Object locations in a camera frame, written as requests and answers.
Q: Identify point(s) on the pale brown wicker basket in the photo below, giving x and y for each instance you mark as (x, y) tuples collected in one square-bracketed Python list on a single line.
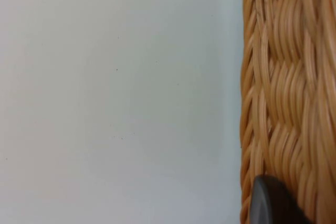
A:
[(288, 77)]

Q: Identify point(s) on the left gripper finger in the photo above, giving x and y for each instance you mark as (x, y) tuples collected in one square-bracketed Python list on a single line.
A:
[(273, 203)]

